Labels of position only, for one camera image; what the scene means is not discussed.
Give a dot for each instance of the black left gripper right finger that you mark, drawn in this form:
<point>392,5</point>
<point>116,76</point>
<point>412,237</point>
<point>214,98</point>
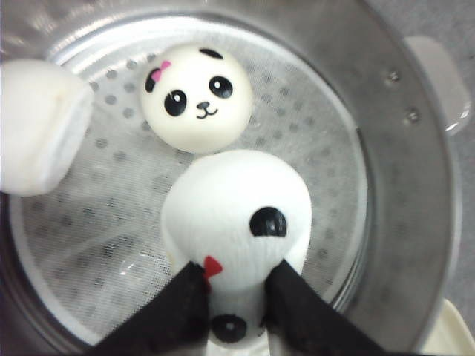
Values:
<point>299,322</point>

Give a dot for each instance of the cream rectangular tray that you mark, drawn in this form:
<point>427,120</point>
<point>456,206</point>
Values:
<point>449,335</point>

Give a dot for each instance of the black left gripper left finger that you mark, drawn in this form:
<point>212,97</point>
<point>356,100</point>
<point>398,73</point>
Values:
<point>175,322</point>

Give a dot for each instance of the white steamer cloth liner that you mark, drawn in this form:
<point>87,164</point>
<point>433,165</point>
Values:
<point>91,248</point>

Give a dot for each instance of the panda bun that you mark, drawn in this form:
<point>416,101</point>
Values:
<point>197,97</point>
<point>45,112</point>
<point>237,214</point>

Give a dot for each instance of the stainless steel steamer pot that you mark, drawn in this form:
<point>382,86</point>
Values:
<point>404,97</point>

